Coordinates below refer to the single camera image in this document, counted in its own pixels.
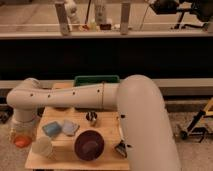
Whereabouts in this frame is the white paper cup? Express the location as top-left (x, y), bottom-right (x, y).
top-left (32, 136), bottom-right (53, 157)

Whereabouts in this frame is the left grey post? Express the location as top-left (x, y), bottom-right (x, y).
top-left (55, 0), bottom-right (70, 36)

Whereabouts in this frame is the orange apple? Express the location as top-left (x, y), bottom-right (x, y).
top-left (14, 136), bottom-right (31, 148)

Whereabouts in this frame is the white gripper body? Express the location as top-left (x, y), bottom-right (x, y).
top-left (9, 118), bottom-right (37, 146)

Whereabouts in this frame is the white figurine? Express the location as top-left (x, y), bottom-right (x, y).
top-left (65, 0), bottom-right (80, 24)

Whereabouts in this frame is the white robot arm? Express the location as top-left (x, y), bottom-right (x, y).
top-left (6, 75), bottom-right (182, 171)

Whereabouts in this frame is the right grey post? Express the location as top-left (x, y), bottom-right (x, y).
top-left (120, 1), bottom-right (131, 35)

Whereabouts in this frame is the black camera on tripod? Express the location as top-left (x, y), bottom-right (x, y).
top-left (149, 0), bottom-right (213, 29)

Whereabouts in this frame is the grey post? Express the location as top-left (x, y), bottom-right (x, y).
top-left (55, 0), bottom-right (70, 36)
top-left (120, 1), bottom-right (131, 35)

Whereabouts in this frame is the small metal cup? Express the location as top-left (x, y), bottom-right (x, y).
top-left (86, 111), bottom-right (97, 126)

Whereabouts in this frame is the light blue cloth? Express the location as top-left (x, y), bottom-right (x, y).
top-left (62, 120), bottom-right (79, 136)

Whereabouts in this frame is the purple bowl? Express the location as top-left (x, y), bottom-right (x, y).
top-left (74, 130), bottom-right (105, 161)

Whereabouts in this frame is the green plastic tray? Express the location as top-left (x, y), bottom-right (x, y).
top-left (74, 75), bottom-right (120, 86)

